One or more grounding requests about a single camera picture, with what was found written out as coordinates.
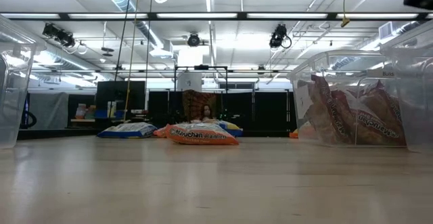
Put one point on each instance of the blue Maruchan ramen packet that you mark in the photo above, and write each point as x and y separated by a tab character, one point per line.
233	129
128	129

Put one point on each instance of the clear bin with paper label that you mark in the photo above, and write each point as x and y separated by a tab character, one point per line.
304	68

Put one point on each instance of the clear plastic bin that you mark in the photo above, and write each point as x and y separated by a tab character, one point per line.
419	115
13	115

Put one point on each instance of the person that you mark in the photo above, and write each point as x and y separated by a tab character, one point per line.
206	112

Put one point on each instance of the orange patterned tapestry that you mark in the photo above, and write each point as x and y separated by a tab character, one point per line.
191	102

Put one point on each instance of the white box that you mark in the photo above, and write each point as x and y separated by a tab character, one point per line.
189	82

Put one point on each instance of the black partition panels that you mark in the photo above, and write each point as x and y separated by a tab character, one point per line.
270	112

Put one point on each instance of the black monitor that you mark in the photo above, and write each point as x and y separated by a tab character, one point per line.
118	95

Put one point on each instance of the blue box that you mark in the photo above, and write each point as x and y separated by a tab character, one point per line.
101	114

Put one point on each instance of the orange bottle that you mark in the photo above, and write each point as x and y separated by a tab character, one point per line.
81	112

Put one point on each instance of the black overhead rig beam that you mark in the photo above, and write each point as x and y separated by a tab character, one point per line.
332	15

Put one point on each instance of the grey cloth partition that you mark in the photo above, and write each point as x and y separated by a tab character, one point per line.
50	110

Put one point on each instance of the black twin spotlight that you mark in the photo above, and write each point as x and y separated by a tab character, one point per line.
57	34

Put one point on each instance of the ceiling air vent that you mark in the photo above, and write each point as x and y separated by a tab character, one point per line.
385	30

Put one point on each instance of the black rack frame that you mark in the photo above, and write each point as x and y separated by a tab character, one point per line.
203	67

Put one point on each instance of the round black ceiling camera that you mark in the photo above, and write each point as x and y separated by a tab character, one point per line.
193	40

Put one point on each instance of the black hanging camera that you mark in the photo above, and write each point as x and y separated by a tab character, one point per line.
278	36

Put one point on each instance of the black metal table frame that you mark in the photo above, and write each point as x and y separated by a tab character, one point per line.
67	134

